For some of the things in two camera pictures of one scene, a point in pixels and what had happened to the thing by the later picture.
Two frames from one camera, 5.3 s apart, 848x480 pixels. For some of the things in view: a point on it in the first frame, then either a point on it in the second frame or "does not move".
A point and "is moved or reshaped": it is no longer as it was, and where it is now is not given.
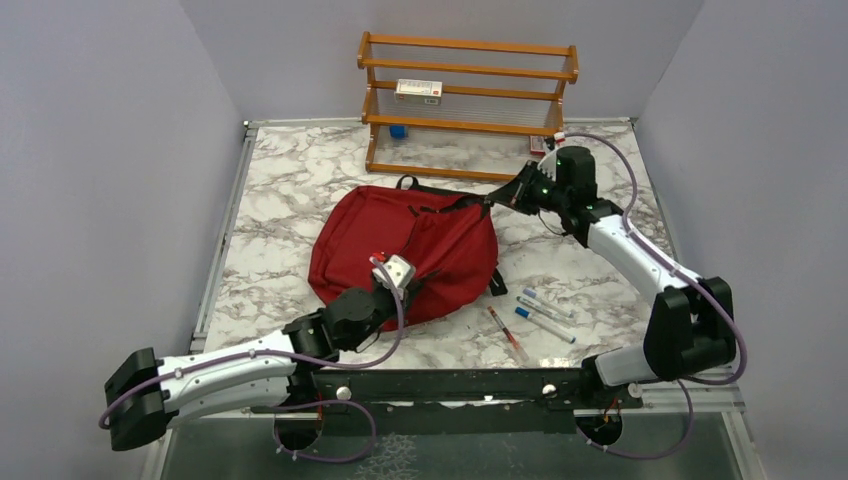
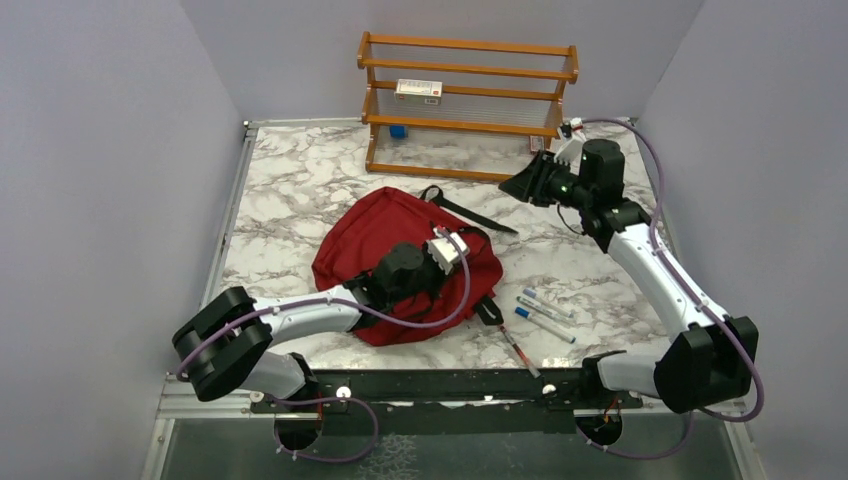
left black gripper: (408, 293) → (441, 277)
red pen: (516, 348) is moved or reshaped
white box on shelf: (418, 91) does not move
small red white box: (537, 145) does not move
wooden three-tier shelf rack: (469, 109) does not move
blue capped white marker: (566, 336) does not move
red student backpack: (450, 238) is moved or reshaped
